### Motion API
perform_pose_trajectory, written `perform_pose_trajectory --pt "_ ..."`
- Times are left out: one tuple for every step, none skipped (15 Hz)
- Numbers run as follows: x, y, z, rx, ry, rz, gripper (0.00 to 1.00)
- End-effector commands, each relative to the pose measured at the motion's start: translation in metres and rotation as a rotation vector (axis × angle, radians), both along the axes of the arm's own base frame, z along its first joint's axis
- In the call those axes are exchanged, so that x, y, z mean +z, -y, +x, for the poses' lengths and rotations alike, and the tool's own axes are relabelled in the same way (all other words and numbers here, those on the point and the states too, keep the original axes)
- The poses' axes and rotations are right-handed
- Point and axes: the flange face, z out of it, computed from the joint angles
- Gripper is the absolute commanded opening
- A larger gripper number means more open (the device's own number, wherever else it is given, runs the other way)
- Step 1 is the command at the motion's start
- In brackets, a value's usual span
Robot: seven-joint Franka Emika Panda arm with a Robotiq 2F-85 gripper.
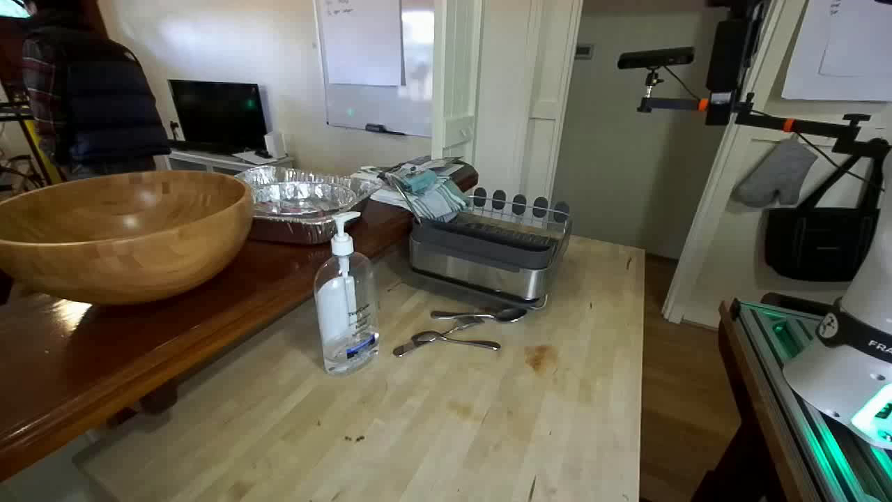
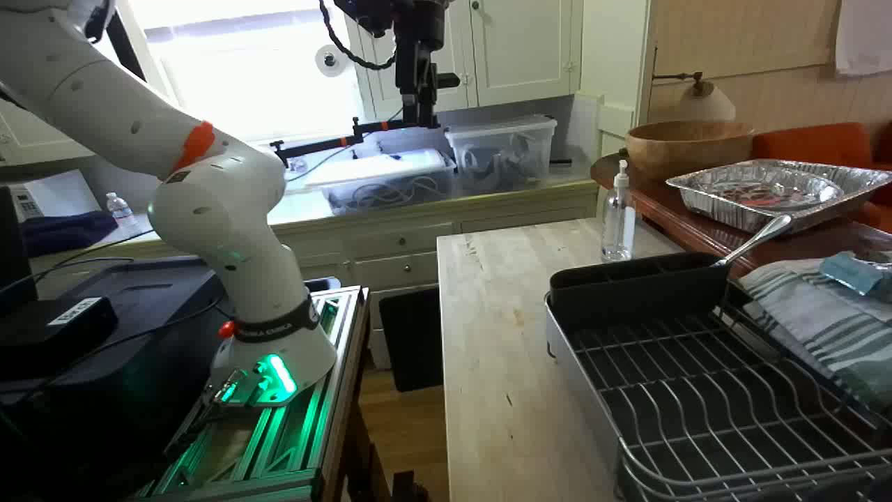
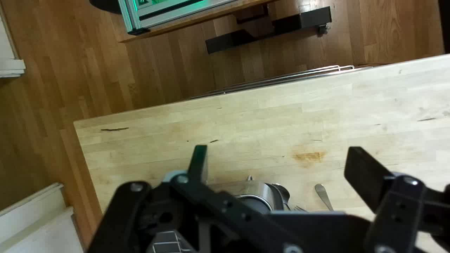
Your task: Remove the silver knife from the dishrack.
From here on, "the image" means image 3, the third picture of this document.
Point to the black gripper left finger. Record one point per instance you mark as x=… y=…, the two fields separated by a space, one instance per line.
x=197 y=167

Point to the white cabinet corner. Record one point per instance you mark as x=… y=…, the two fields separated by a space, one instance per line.
x=10 y=63

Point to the silver metal cup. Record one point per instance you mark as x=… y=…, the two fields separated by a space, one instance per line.
x=261 y=195

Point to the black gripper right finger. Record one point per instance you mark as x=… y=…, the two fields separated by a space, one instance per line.
x=367 y=175

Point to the silver spoon on table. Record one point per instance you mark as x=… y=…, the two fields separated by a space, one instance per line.
x=322 y=194

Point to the black robot stand base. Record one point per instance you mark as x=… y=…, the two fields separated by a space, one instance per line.
x=256 y=24

